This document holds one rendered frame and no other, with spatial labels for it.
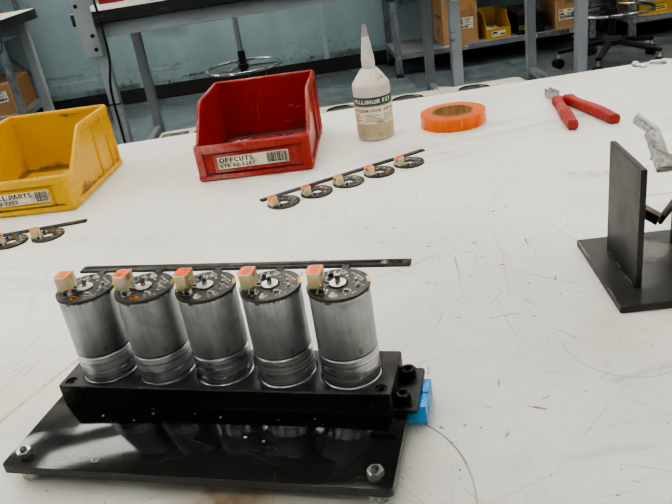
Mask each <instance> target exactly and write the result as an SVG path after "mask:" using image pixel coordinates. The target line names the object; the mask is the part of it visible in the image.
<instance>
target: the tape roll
mask: <svg viewBox="0 0 672 504"><path fill-rule="evenodd" d="M420 118H421V127H422V129H424V130H426V131H429V132H434V133H454V132H461V131H467V130H471V129H474V128H477V127H479V126H481V125H483V124H484V123H485V122H486V107H485V106H484V105H482V104H480V103H475V102H464V101H461V102H451V103H445V104H440V105H435V106H432V107H429V108H427V109H425V110H423V111H422V112H421V113H420Z"/></svg>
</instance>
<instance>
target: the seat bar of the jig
mask: <svg viewBox="0 0 672 504"><path fill-rule="evenodd" d="M251 350H252V355H253V359H254V363H255V368H254V370H253V372H252V373H251V374H250V375H249V376H248V377H247V378H245V379H244V380H242V381H240V382H238V383H236V384H233V385H229V386H225V387H209V386H206V385H204V384H202V383H201V382H200V381H199V377H198V373H197V370H196V366H195V368H194V369H193V371H192V372H191V373H190V374H188V375H187V376H186V377H184V378H182V379H180V380H178V381H176V382H173V383H170V384H166V385H159V386H153V385H148V384H145V383H143V382H142V380H141V377H140V374H139V371H138V368H136V369H135V370H134V371H133V372H132V373H130V374H129V375H127V376H126V377H124V378H122V379H119V380H117V381H114V382H110V383H105V384H93V383H89V382H88V381H86V378H85V376H84V373H83V370H82V367H81V365H80V362H79V363H78V365H77V366H76V367H75V368H74V369H73V370H72V371H71V372H70V374H69V375H68V376H67V377H66V378H65V379H64V380H63V381H62V382H61V384H60V385H59V388H60V390H61V393H62V395H63V398H64V401H65V403H66V404H82V405H111V406H140V407H169V408H198V409H228V410H257V411H286V412H315V413H344V414H374V415H393V414H394V405H395V401H396V399H395V391H396V390H397V389H398V388H399V383H400V379H401V370H400V368H401V367H402V366H403V362H402V354H401V351H379V352H380V360H381V367H382V374H381V376H380V377H379V378H378V380H377V381H375V382H374V383H372V384H371V385H369V386H367V387H364V388H361V389H357V390H338V389H334V388H331V387H329V386H328V385H327V384H325V382H324V380H323V375H322V369H321V364H320V358H319V353H318V350H314V355H315V361H316V366H317V370H316V373H315V374H314V376H313V377H312V378H311V379H309V380H308V381H306V382H305V383H303V384H301V385H298V386H295V387H291V388H285V389H275V388H270V387H267V386H265V385H263V384H262V383H261V382H260V378H259V374H258V369H257V365H256V361H255V356H254V352H253V349H251Z"/></svg>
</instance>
